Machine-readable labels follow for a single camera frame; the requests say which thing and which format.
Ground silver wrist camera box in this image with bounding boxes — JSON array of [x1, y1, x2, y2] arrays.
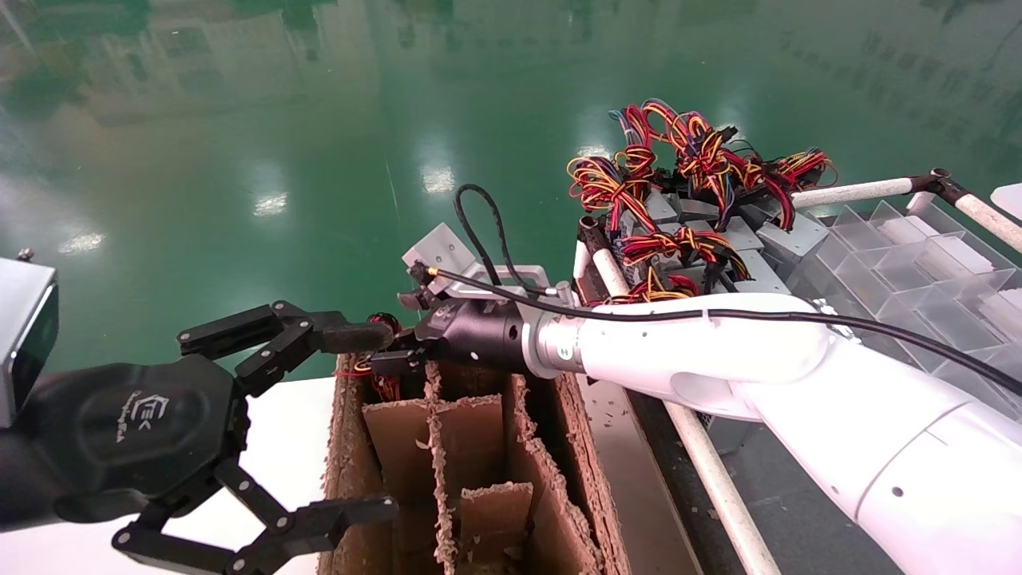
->
[[0, 249, 59, 428], [402, 224, 553, 303]]

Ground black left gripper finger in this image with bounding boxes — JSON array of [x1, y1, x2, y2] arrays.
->
[[176, 299, 395, 399]]

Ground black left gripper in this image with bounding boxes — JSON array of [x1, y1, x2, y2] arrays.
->
[[20, 354, 399, 575]]

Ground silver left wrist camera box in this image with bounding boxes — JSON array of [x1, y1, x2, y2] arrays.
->
[[0, 249, 59, 428]]

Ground black metal cart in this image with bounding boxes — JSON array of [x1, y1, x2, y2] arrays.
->
[[579, 168, 1022, 575]]

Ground worn open cardboard box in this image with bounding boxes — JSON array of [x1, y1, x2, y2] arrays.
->
[[318, 351, 632, 575]]

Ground clear acrylic divider tray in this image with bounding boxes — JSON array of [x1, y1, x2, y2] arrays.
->
[[798, 192, 1022, 400]]

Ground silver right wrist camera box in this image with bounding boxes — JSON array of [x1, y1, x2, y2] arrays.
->
[[402, 224, 553, 303]]

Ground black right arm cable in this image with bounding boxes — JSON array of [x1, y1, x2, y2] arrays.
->
[[427, 184, 1022, 398]]

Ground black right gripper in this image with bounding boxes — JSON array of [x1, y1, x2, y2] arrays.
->
[[367, 286, 528, 378]]

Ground shredded cardboard divider insert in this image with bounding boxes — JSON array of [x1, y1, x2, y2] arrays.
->
[[363, 363, 596, 575]]

